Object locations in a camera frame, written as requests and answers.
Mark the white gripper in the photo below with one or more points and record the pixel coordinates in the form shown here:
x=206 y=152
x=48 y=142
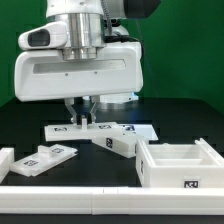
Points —
x=45 y=75

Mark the white cabinet door with knob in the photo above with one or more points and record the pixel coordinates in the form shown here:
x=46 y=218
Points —
x=87 y=131

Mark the white cabinet box with tags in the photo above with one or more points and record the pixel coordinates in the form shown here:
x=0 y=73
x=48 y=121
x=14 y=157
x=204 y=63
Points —
x=124 y=145

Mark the white cabinet body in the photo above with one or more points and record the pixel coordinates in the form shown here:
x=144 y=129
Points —
x=166 y=165

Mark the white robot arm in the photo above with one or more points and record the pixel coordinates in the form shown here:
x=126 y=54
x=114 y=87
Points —
x=82 y=51

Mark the white cabinet door left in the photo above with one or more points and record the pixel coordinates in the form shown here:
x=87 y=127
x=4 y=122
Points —
x=44 y=159

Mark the white tag sheet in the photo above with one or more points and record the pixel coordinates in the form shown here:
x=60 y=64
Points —
x=145 y=130

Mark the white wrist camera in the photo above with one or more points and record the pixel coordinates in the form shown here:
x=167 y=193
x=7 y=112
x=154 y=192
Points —
x=51 y=36

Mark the white left wall block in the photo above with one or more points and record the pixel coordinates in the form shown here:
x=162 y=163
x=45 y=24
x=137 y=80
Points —
x=6 y=159

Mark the white front wall rail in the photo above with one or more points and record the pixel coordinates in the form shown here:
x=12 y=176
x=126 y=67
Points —
x=111 y=200

